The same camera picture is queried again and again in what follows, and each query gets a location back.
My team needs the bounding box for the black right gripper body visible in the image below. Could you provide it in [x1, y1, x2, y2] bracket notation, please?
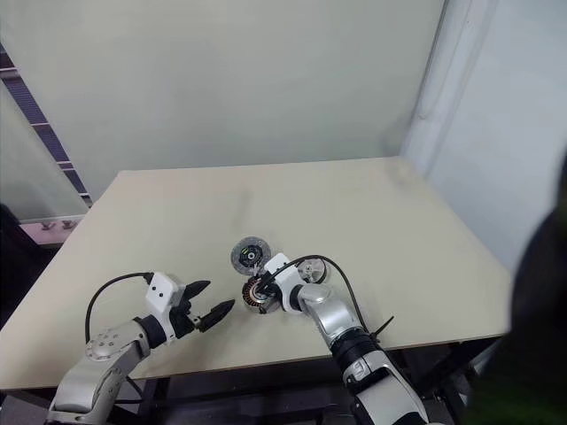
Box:
[259, 274, 285, 311]

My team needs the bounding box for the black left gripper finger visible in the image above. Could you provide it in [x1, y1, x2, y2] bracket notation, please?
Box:
[197, 298, 237, 333]
[184, 279, 212, 304]

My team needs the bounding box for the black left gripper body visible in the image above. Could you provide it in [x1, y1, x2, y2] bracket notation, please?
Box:
[170, 295, 203, 341]

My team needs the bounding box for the silver motor housing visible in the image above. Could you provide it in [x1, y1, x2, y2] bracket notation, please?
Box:
[240, 281, 280, 316]

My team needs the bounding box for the round motor lid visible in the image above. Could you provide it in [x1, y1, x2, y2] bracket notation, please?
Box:
[230, 236, 276, 276]

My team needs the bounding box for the silver spoked rotor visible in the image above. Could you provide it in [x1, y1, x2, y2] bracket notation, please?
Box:
[295, 259, 332, 284]

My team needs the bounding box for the pink ledge with brackets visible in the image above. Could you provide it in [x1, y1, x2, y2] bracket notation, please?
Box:
[19, 214, 86, 245]

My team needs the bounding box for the dark perforated window strip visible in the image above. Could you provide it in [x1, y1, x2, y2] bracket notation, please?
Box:
[0, 42, 94, 209]

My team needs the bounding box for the dark blurry rounded shape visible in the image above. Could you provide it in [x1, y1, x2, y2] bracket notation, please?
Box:
[509, 150, 567, 425]

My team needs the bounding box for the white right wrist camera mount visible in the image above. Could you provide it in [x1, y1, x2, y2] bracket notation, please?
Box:
[262, 252, 307, 315]

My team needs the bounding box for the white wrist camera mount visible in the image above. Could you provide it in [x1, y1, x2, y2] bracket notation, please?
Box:
[145, 273, 188, 345]
[262, 252, 307, 315]

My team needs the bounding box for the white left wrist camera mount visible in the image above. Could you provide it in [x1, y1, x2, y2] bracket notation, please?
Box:
[145, 273, 188, 345]

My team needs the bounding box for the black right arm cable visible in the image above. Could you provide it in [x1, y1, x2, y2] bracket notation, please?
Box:
[260, 253, 383, 351]

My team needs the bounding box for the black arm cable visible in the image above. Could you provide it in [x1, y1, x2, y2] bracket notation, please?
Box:
[85, 271, 154, 344]
[260, 253, 383, 351]

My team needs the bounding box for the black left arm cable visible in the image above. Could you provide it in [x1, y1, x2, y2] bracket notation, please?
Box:
[85, 271, 154, 344]

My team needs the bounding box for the black cable tie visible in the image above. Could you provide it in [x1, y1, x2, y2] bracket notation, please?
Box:
[371, 314, 395, 344]

